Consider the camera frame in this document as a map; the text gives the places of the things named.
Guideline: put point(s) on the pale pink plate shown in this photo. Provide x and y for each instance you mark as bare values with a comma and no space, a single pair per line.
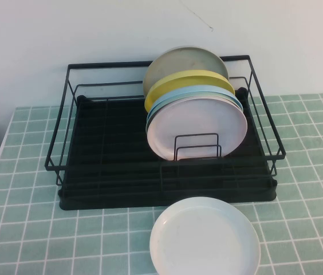
196,123

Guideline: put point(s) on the yellow plate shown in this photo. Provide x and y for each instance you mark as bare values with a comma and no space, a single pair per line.
161,86

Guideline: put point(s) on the mint green plate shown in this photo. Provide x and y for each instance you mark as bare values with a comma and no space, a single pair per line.
196,94

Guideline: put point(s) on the light blue plate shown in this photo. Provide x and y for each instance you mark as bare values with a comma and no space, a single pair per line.
190,89

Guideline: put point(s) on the grey beige plate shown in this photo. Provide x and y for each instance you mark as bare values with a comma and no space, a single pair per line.
184,60

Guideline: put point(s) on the black dish drying rack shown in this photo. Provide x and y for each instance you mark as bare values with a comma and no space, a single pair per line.
107,200

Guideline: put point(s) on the white plate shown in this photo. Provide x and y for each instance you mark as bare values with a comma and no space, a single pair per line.
204,237

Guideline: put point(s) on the green checkered tablecloth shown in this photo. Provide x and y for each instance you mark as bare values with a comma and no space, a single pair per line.
35,229

